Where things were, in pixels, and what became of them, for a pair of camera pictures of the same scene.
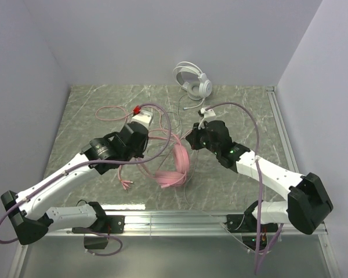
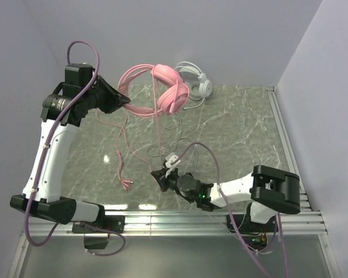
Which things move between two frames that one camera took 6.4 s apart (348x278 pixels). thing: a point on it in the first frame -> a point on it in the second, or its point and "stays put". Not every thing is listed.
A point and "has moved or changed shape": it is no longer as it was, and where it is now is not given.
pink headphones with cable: (152, 134) -> (126, 183)
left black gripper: (138, 140) -> (105, 94)
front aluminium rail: (186, 223) stays put
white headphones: (193, 81) stays put
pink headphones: (174, 179) has moved or changed shape
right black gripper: (198, 139) -> (167, 179)
